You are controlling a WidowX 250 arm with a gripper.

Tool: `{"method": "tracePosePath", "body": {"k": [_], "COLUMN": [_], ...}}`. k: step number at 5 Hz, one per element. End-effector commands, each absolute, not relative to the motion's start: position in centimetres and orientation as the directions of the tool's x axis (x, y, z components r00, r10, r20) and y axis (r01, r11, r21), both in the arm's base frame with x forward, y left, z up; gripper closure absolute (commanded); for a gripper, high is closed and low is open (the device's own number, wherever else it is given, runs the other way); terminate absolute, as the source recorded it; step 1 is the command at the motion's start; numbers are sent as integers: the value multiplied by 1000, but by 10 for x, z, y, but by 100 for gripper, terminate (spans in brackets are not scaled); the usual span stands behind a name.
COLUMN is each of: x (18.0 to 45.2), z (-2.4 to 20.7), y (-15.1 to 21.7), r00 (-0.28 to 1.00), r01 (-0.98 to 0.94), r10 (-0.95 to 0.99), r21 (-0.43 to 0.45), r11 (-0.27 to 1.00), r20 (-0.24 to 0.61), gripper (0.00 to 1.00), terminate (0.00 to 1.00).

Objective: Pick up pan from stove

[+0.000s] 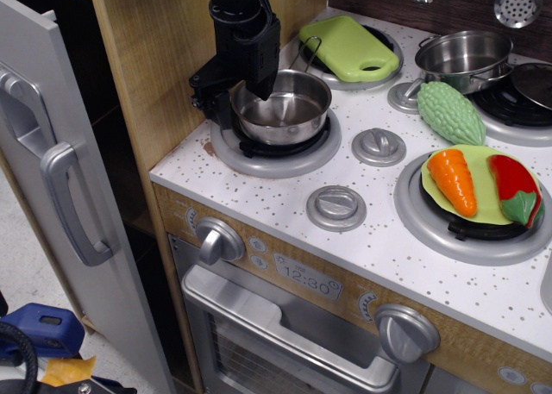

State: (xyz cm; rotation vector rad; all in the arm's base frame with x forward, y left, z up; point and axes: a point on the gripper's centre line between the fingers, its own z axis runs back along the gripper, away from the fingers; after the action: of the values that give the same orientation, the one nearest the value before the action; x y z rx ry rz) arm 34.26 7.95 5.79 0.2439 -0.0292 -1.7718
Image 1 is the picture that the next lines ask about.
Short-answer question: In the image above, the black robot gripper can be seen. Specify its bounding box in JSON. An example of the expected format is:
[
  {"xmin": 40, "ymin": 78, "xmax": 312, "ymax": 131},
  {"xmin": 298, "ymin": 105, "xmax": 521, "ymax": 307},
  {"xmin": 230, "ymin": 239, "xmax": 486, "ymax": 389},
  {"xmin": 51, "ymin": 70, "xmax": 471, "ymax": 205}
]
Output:
[{"xmin": 189, "ymin": 0, "xmax": 281, "ymax": 129}]

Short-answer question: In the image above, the small steel pan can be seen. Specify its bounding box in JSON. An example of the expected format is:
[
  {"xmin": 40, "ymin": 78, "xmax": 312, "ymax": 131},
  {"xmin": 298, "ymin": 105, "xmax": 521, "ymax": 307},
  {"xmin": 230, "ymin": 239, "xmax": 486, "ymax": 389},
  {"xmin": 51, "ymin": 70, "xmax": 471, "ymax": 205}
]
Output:
[{"xmin": 229, "ymin": 35, "xmax": 333, "ymax": 147}]

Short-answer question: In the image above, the back left stove burner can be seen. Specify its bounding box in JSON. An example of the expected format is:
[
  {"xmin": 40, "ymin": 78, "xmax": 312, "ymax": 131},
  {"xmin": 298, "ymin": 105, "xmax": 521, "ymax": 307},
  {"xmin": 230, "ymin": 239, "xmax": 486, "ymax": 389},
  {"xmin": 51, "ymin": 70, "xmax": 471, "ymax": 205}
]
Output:
[{"xmin": 288, "ymin": 16, "xmax": 404, "ymax": 91}]

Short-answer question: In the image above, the stove burner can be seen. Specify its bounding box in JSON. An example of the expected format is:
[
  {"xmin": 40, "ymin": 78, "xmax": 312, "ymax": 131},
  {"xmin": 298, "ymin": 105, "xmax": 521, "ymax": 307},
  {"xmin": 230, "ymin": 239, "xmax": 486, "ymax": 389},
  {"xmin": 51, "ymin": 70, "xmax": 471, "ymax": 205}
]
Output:
[
  {"xmin": 468, "ymin": 78, "xmax": 551, "ymax": 147},
  {"xmin": 288, "ymin": 16, "xmax": 404, "ymax": 91},
  {"xmin": 393, "ymin": 154, "xmax": 551, "ymax": 266},
  {"xmin": 210, "ymin": 111, "xmax": 342, "ymax": 179}
]

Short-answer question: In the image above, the front left stove burner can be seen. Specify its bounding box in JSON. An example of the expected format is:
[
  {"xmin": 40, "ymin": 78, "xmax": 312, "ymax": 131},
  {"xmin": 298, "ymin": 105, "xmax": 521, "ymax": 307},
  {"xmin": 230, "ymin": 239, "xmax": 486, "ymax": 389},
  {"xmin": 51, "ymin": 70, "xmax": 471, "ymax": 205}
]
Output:
[{"xmin": 210, "ymin": 111, "xmax": 342, "ymax": 179}]

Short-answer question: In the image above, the back right stove burner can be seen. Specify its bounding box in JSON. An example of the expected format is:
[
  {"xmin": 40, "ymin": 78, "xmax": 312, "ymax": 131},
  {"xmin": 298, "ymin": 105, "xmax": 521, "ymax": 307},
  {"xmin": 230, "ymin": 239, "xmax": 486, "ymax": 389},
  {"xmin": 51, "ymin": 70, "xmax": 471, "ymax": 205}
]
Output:
[{"xmin": 468, "ymin": 78, "xmax": 551, "ymax": 147}]

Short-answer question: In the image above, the front right stove burner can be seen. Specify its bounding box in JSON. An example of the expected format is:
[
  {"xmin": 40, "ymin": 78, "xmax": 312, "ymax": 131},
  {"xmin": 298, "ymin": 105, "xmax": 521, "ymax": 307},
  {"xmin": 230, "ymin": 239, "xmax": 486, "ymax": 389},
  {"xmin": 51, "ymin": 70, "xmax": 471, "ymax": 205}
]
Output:
[{"xmin": 393, "ymin": 154, "xmax": 551, "ymax": 266}]

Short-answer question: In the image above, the green plastic cutting board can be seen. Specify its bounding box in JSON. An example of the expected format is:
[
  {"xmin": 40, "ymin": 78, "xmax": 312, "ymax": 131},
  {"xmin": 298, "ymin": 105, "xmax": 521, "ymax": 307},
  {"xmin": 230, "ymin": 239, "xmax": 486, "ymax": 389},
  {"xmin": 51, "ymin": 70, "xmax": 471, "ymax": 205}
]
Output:
[{"xmin": 299, "ymin": 15, "xmax": 400, "ymax": 83}]

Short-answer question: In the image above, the silver stovetop knob upper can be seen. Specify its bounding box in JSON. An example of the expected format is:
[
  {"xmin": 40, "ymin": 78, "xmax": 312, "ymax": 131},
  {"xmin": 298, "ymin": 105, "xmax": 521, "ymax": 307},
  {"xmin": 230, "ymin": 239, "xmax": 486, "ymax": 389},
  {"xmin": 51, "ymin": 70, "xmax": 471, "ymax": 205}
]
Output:
[{"xmin": 351, "ymin": 128, "xmax": 406, "ymax": 167}]

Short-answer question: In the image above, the silver stovetop knob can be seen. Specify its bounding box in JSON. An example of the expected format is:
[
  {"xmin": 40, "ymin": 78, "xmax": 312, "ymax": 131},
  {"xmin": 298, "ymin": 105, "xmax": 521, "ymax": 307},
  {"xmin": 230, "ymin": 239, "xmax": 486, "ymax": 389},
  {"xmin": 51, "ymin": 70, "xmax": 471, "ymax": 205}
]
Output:
[
  {"xmin": 351, "ymin": 128, "xmax": 406, "ymax": 167},
  {"xmin": 305, "ymin": 185, "xmax": 367, "ymax": 232},
  {"xmin": 387, "ymin": 78, "xmax": 424, "ymax": 115}
]

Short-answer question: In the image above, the left oven dial knob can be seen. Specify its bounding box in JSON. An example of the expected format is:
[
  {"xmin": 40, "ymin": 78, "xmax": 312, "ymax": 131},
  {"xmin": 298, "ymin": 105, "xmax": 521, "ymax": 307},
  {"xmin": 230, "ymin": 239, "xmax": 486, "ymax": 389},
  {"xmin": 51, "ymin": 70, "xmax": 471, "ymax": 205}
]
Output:
[{"xmin": 196, "ymin": 216, "xmax": 246, "ymax": 266}]

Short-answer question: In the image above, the oven dial knob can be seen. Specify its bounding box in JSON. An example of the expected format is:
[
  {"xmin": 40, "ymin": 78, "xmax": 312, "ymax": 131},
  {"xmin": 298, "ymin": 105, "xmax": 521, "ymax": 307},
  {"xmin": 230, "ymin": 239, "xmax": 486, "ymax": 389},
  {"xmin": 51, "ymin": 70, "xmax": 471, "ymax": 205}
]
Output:
[
  {"xmin": 375, "ymin": 303, "xmax": 441, "ymax": 364},
  {"xmin": 196, "ymin": 216, "xmax": 246, "ymax": 266}
]

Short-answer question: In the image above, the silver stovetop knob lower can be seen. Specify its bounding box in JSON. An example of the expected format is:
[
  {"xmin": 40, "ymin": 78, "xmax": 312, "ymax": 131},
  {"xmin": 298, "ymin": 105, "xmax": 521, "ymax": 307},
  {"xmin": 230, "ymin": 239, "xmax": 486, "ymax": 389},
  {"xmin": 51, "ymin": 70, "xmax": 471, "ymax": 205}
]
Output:
[{"xmin": 305, "ymin": 185, "xmax": 367, "ymax": 232}]

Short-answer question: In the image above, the silver stovetop knob back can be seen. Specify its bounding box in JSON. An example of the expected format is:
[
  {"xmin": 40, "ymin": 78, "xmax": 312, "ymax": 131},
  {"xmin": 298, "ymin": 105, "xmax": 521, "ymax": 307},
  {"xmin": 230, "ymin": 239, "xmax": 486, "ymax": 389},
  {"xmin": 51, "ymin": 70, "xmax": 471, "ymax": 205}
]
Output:
[{"xmin": 387, "ymin": 78, "xmax": 424, "ymax": 115}]

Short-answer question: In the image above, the oven clock display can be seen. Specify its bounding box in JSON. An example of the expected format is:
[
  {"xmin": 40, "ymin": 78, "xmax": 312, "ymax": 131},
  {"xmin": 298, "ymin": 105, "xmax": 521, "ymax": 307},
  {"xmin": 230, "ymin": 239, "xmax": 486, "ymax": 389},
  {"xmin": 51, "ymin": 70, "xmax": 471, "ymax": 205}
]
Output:
[{"xmin": 273, "ymin": 253, "xmax": 343, "ymax": 301}]

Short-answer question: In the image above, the grey fridge door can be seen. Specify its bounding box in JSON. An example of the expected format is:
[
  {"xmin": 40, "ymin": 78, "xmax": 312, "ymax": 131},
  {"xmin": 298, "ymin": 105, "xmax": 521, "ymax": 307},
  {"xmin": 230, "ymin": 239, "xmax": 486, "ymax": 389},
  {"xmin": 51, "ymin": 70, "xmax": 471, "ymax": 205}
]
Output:
[{"xmin": 1, "ymin": 0, "xmax": 175, "ymax": 393}]

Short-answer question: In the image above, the green toy bitter gourd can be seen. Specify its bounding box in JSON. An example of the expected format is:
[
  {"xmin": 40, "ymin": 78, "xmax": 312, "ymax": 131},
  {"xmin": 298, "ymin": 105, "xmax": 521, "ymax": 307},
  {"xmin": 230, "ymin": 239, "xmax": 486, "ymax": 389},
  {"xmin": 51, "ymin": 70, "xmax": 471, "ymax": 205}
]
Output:
[{"xmin": 417, "ymin": 81, "xmax": 486, "ymax": 146}]

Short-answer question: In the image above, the orange toy carrot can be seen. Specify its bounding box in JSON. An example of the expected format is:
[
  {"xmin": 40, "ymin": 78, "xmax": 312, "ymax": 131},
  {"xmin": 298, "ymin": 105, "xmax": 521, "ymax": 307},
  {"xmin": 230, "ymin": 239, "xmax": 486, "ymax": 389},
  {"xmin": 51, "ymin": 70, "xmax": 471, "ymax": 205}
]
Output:
[{"xmin": 426, "ymin": 148, "xmax": 478, "ymax": 217}]

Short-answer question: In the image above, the light green plate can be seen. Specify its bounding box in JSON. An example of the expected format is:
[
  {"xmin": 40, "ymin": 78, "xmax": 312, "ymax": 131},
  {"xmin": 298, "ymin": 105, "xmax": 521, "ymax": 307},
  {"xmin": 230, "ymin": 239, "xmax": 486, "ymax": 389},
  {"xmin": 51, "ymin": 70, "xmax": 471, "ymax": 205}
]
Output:
[{"xmin": 422, "ymin": 145, "xmax": 522, "ymax": 226}]

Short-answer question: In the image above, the hanging steel strainer spoon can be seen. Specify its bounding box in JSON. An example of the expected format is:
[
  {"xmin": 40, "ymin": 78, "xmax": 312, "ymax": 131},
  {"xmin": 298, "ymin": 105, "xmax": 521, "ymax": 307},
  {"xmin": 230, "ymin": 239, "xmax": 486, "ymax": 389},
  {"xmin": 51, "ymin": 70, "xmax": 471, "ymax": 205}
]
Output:
[{"xmin": 493, "ymin": 0, "xmax": 543, "ymax": 29}]

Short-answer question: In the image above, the dark pot lid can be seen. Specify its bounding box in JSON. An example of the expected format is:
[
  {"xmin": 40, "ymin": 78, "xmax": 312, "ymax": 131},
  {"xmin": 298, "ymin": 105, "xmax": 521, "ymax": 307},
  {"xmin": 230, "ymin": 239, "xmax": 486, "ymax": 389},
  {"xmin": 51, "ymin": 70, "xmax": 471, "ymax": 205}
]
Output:
[{"xmin": 511, "ymin": 63, "xmax": 552, "ymax": 109}]

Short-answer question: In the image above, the right oven dial knob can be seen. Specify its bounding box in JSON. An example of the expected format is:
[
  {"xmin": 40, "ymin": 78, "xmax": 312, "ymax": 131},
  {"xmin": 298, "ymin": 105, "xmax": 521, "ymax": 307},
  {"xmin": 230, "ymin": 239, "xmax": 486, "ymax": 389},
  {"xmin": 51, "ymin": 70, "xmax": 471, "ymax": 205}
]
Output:
[{"xmin": 375, "ymin": 303, "xmax": 441, "ymax": 364}]

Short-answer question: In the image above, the red toy chili pepper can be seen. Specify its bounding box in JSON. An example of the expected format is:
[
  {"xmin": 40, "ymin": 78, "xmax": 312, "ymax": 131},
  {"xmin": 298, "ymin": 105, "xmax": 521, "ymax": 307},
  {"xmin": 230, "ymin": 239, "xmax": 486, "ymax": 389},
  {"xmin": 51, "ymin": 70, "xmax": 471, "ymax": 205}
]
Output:
[{"xmin": 486, "ymin": 154, "xmax": 543, "ymax": 228}]

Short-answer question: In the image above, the blue device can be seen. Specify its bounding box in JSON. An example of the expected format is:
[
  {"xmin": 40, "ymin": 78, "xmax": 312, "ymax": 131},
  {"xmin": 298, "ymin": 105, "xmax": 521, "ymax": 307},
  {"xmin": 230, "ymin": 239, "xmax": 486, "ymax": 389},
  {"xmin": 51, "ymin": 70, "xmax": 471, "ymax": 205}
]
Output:
[{"xmin": 1, "ymin": 303, "xmax": 85, "ymax": 358}]

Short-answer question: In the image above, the yellow paper scrap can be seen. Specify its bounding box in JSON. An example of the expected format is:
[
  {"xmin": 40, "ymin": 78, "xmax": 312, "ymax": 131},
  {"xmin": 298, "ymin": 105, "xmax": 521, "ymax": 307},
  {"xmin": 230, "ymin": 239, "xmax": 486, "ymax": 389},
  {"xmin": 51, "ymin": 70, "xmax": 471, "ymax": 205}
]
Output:
[{"xmin": 41, "ymin": 356, "xmax": 96, "ymax": 387}]

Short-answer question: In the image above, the silver fridge door handle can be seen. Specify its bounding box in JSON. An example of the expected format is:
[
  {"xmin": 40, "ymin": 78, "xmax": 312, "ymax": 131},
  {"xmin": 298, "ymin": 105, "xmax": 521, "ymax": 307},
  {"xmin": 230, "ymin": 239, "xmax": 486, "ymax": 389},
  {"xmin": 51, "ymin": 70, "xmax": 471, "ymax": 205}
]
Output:
[{"xmin": 40, "ymin": 141, "xmax": 113, "ymax": 267}]

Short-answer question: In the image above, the silver oven door handle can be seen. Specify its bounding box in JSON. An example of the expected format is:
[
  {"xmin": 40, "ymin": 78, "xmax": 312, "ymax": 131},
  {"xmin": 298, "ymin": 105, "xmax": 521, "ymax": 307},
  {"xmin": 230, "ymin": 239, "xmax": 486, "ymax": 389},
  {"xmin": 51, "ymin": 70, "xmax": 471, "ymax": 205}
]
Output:
[{"xmin": 182, "ymin": 266, "xmax": 399, "ymax": 393}]

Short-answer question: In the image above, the steel pot with handles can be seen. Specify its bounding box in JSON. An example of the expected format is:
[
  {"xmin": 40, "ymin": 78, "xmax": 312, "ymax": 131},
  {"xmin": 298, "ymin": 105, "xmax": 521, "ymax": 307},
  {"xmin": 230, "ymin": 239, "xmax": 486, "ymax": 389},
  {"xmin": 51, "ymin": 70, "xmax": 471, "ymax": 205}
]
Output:
[{"xmin": 415, "ymin": 30, "xmax": 513, "ymax": 94}]

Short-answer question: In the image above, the black cable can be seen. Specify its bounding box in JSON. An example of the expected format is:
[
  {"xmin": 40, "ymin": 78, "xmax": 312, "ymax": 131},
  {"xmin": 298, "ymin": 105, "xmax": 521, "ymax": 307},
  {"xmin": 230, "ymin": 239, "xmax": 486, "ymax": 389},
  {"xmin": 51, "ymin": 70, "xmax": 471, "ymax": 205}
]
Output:
[{"xmin": 0, "ymin": 321, "xmax": 40, "ymax": 394}]

